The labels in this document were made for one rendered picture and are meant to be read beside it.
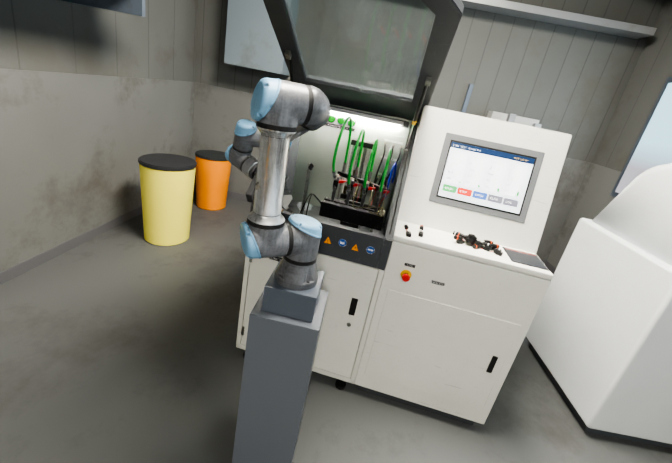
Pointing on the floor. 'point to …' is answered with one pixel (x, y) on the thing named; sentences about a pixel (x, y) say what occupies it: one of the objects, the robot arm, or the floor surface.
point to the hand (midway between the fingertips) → (288, 202)
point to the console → (457, 284)
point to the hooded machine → (615, 316)
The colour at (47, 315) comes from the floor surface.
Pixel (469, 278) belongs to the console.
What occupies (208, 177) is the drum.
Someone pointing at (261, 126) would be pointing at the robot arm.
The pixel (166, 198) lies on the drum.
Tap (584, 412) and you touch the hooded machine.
